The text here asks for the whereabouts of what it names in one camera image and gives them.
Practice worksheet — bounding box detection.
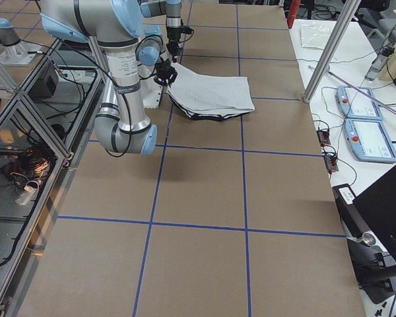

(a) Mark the black USB hub left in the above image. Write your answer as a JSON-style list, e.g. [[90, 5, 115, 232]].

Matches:
[[316, 129, 331, 147]]

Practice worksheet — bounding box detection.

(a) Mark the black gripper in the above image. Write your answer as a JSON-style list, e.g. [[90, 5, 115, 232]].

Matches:
[[154, 60, 178, 87], [166, 26, 183, 63]]

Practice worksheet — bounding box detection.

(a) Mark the aluminium frame post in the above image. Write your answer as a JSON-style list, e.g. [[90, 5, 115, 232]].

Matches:
[[302, 0, 361, 103]]

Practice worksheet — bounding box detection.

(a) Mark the black camera stand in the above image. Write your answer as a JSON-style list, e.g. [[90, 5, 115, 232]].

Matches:
[[346, 238, 396, 304]]

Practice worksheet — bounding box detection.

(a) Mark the red cylinder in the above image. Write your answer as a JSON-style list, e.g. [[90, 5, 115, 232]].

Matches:
[[286, 0, 301, 29]]

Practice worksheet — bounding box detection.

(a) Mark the silver reacher grabber stick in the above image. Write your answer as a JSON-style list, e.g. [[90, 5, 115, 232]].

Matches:
[[326, 70, 396, 115]]

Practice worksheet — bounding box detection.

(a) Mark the clear plastic bag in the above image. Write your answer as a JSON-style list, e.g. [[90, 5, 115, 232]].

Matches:
[[300, 25, 332, 50]]

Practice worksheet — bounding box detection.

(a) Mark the far blue teach pendant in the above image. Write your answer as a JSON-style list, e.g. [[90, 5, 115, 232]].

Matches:
[[336, 85, 383, 121]]

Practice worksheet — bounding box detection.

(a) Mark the black laptop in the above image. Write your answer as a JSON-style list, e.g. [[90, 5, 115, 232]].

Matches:
[[353, 165, 396, 261]]

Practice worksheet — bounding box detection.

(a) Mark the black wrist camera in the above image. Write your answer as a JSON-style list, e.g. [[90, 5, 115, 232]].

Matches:
[[181, 25, 194, 35]]

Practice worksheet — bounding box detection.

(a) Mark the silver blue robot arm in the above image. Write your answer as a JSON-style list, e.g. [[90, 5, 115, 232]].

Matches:
[[41, 1, 178, 155], [140, 0, 184, 63]]

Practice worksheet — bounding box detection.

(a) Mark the grey cartoon print t-shirt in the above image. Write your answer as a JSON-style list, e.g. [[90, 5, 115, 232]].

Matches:
[[167, 63, 255, 122]]

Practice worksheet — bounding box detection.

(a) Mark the blue teach pendant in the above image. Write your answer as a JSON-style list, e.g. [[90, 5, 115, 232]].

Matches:
[[345, 119, 396, 164], [336, 85, 383, 121]]

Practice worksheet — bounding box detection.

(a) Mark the aluminium frame cabinet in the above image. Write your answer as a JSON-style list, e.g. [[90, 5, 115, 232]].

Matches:
[[0, 41, 104, 315]]

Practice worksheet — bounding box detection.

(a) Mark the near blue teach pendant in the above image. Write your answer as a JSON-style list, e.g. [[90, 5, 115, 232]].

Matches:
[[345, 119, 396, 164]]

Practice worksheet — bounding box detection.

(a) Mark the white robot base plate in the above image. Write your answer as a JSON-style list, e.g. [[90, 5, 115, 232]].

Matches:
[[141, 78, 163, 109]]

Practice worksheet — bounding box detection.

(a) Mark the black USB hub right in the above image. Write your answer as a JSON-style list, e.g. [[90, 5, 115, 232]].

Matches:
[[323, 153, 339, 174]]

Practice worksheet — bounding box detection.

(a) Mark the black usb hub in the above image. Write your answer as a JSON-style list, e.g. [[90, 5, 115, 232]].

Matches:
[[323, 153, 339, 174], [316, 129, 331, 147]]

